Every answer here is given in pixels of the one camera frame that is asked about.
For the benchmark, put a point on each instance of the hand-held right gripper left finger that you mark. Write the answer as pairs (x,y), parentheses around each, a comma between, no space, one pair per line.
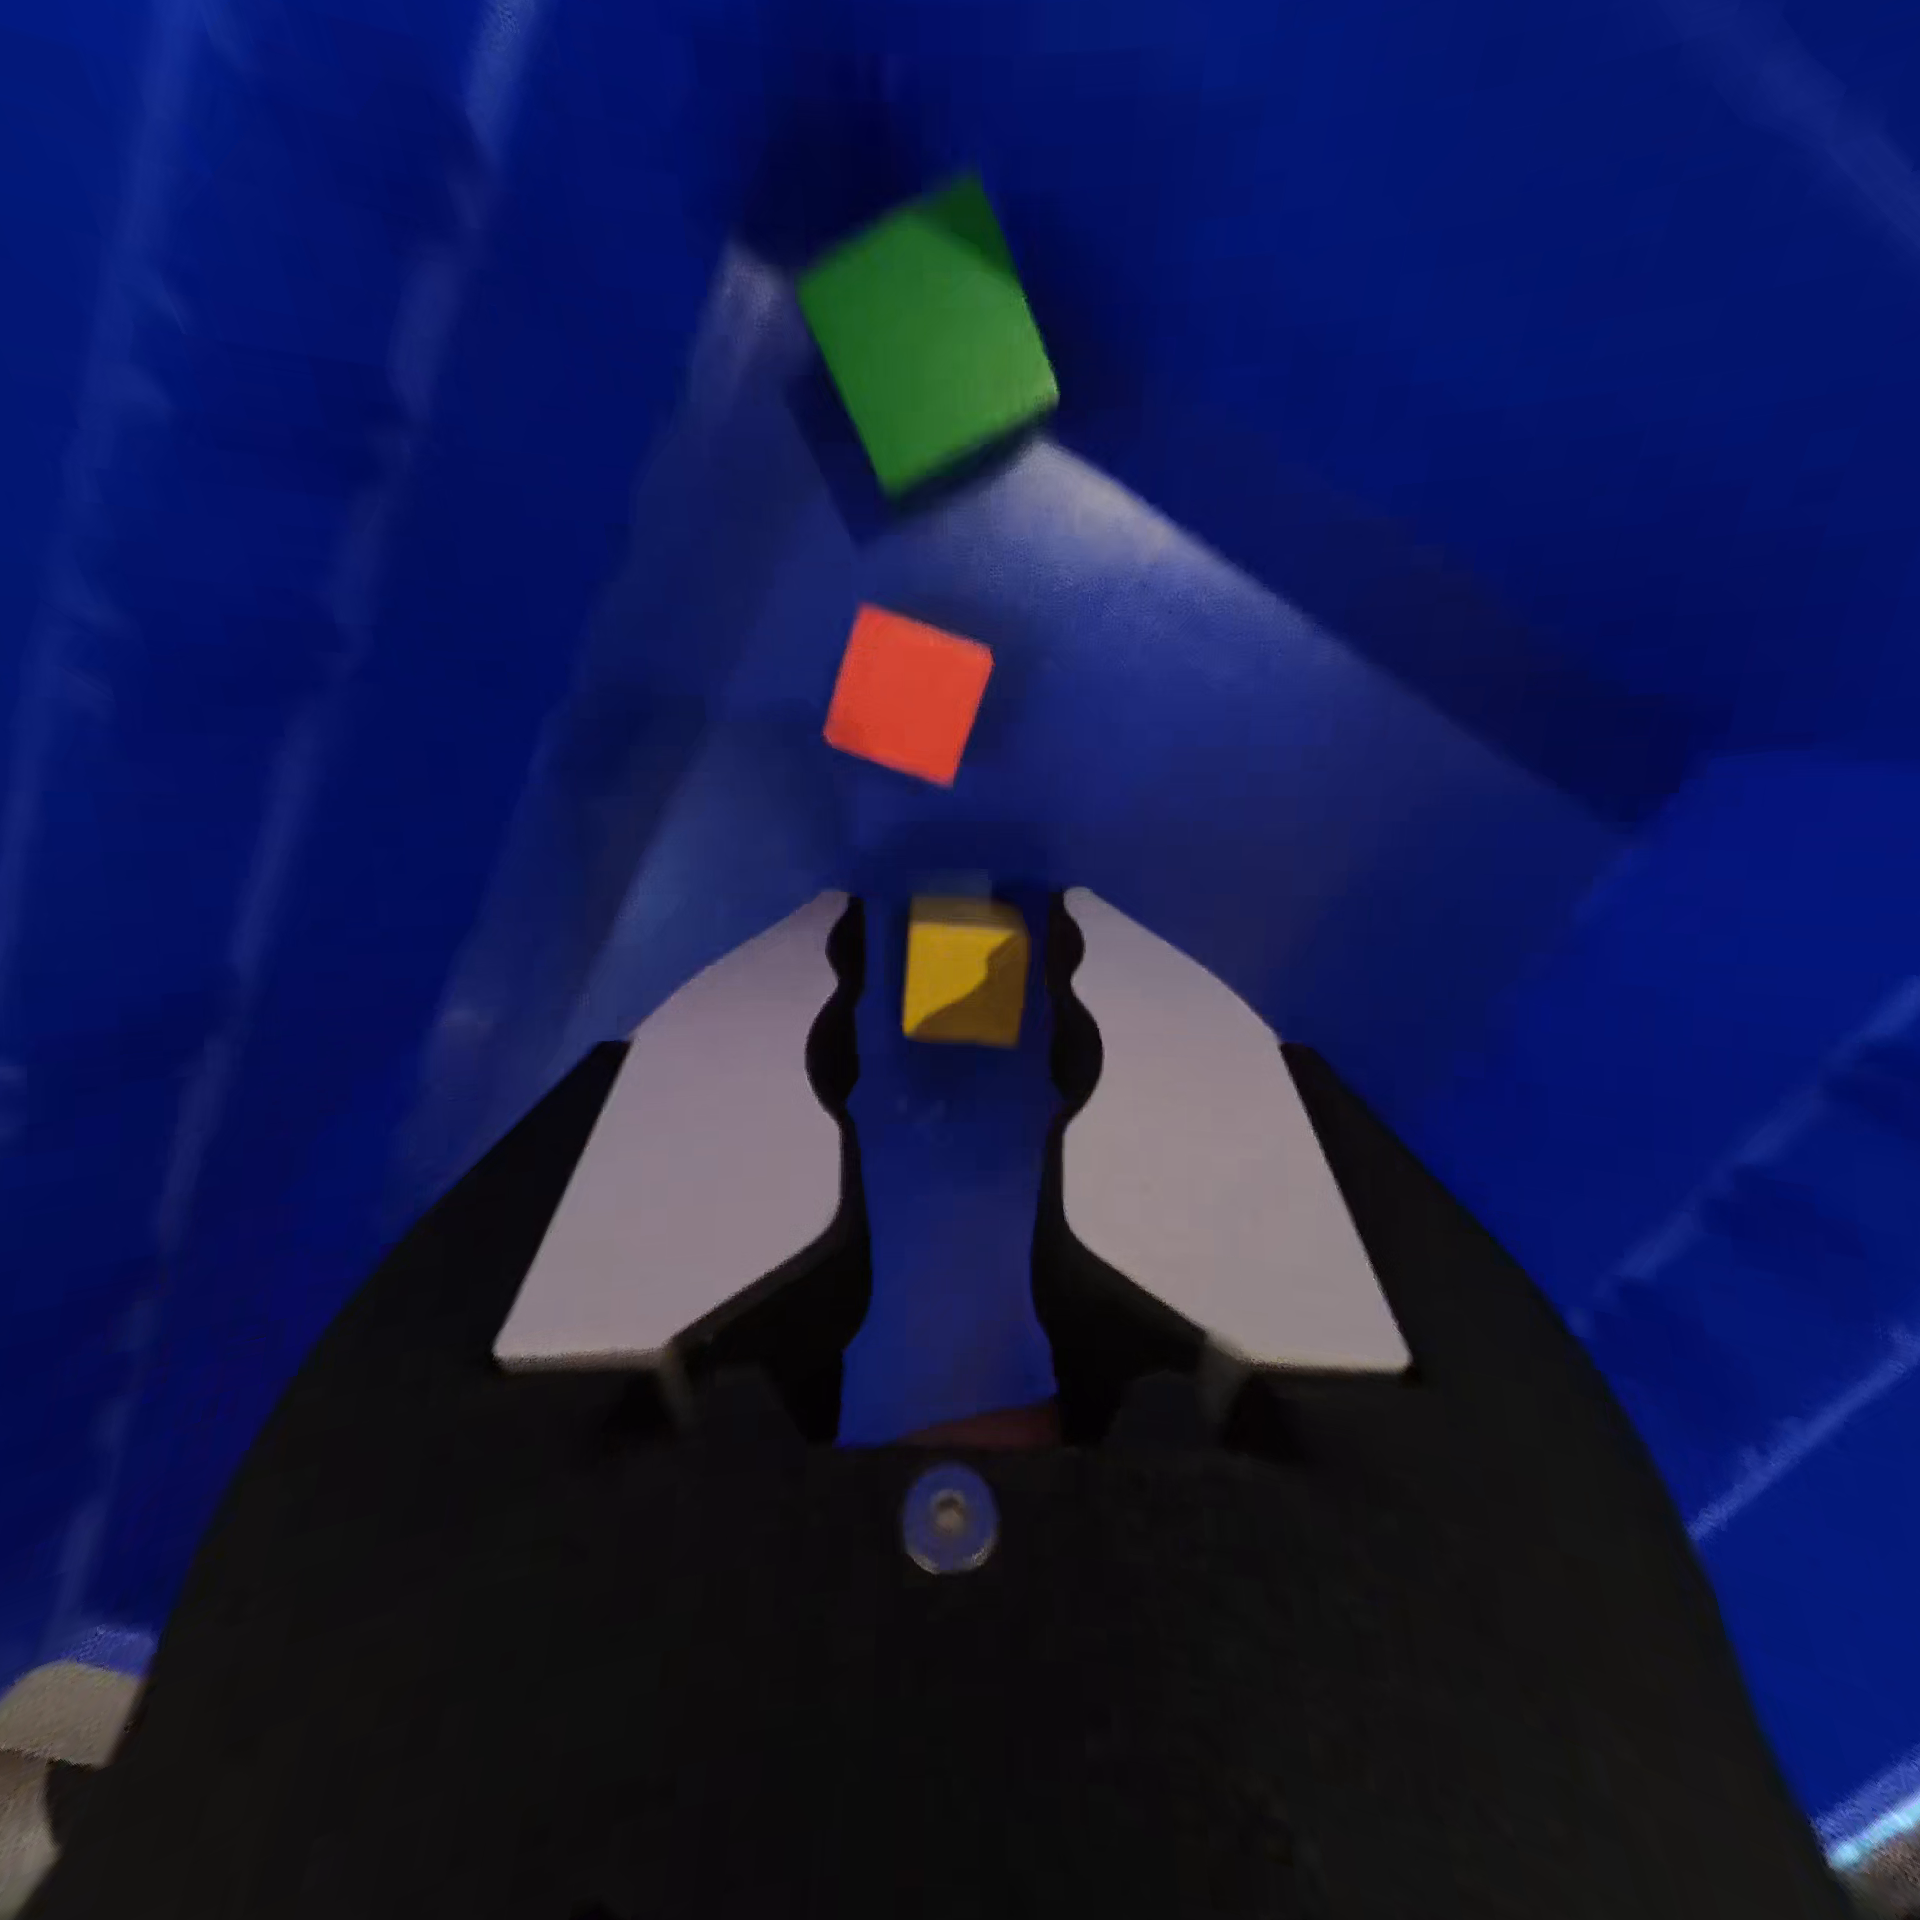
(689,1169)

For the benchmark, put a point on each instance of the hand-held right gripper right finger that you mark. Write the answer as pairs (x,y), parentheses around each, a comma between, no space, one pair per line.
(1215,1169)

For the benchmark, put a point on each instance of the yellow wooden cube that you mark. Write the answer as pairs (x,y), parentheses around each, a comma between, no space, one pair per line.
(951,975)

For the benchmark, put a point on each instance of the red wooden cube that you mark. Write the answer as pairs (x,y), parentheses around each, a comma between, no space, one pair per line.
(910,693)

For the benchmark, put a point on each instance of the green wooden cube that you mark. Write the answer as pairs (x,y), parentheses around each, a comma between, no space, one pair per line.
(922,345)

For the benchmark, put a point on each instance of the blue plastic bin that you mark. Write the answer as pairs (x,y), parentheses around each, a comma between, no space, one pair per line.
(1425,303)

